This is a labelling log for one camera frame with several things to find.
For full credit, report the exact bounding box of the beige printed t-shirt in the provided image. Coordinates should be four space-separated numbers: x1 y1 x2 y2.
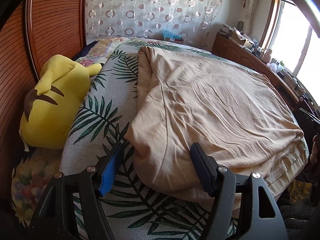
125 47 309 203

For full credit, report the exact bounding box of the open cardboard box on cabinet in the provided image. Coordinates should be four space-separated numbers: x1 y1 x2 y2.
231 28 254 49

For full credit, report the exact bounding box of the palm leaf print blanket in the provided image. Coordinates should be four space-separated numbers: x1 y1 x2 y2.
60 38 214 239

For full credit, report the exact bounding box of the window with wooden frame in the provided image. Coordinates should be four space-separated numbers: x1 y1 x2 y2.
261 0 319 102

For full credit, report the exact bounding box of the yellow Pikachu plush toy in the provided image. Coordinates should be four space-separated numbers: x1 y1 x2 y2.
19 55 102 151

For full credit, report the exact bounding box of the wooden louvered wardrobe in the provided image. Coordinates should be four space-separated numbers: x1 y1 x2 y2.
1 0 86 200

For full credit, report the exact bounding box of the person's right hand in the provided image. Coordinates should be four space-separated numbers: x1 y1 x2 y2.
310 133 320 165

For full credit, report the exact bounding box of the sheer circle pattern curtain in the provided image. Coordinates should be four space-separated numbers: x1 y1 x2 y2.
86 0 222 47

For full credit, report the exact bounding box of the wooden low cabinet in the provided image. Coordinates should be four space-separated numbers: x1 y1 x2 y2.
212 34 315 114

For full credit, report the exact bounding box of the pink bottle on sill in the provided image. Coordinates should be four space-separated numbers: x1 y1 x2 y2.
262 48 272 64

